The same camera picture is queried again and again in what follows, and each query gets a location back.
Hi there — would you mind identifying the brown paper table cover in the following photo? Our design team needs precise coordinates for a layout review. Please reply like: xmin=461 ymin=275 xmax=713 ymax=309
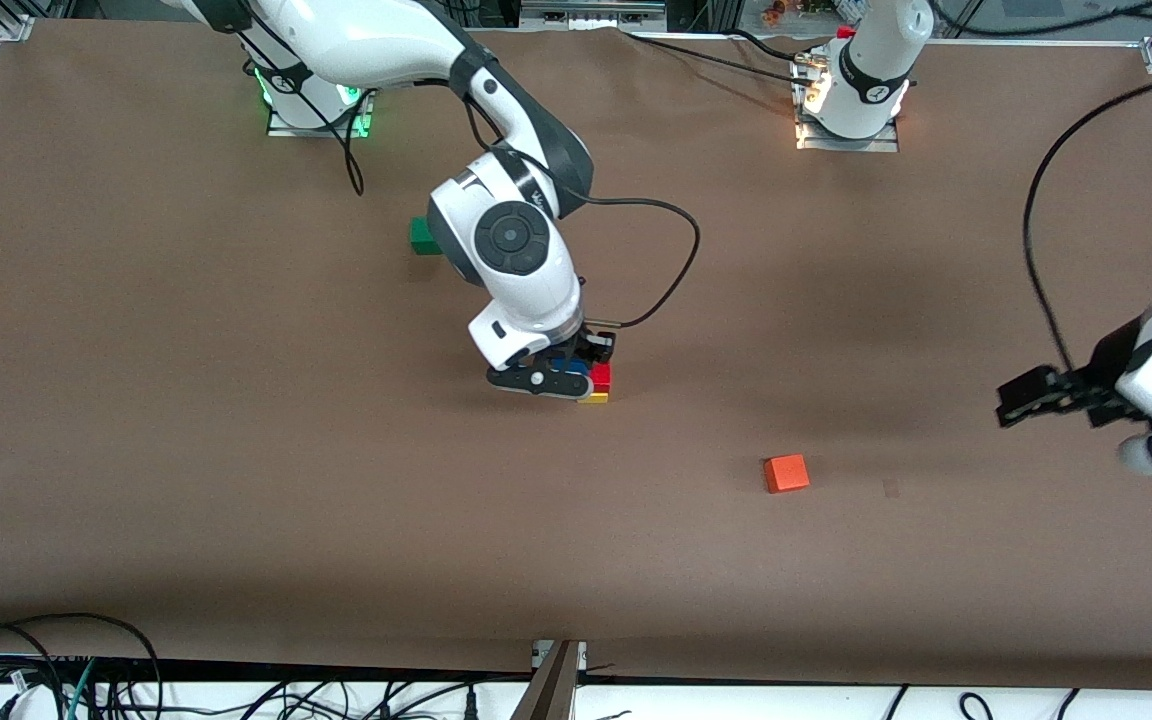
xmin=0 ymin=20 xmax=1152 ymax=691

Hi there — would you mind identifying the silver aluminium frame rail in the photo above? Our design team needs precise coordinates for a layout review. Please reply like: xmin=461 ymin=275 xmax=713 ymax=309
xmin=520 ymin=0 xmax=668 ymax=29

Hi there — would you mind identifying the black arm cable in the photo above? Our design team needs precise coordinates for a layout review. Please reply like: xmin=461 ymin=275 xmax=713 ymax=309
xmin=236 ymin=0 xmax=703 ymax=331
xmin=1023 ymin=70 xmax=1152 ymax=379

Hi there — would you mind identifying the teal cable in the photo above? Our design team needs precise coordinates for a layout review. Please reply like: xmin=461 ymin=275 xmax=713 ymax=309
xmin=64 ymin=660 xmax=99 ymax=720

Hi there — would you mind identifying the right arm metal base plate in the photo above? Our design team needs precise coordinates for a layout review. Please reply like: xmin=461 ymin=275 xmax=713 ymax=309
xmin=266 ymin=85 xmax=375 ymax=139

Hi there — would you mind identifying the black base power cable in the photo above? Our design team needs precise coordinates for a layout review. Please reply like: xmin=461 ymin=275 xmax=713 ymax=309
xmin=624 ymin=32 xmax=819 ymax=86

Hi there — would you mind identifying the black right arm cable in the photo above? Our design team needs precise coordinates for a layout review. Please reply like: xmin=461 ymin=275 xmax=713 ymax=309
xmin=236 ymin=0 xmax=703 ymax=331

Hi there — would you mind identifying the orange cube block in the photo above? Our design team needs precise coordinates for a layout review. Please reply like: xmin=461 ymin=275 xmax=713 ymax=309
xmin=763 ymin=454 xmax=811 ymax=495

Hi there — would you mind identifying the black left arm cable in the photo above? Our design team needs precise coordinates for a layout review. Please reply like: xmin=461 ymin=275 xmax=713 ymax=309
xmin=1023 ymin=70 xmax=1152 ymax=379

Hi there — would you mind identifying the metal table clamp bracket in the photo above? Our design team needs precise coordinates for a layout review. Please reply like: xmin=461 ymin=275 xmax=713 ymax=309
xmin=510 ymin=639 xmax=588 ymax=720

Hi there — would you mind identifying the black looped floor cable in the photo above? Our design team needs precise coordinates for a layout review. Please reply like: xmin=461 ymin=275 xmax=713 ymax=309
xmin=0 ymin=612 xmax=165 ymax=720

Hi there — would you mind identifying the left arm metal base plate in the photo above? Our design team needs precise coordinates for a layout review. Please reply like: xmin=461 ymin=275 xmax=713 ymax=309
xmin=793 ymin=55 xmax=901 ymax=154

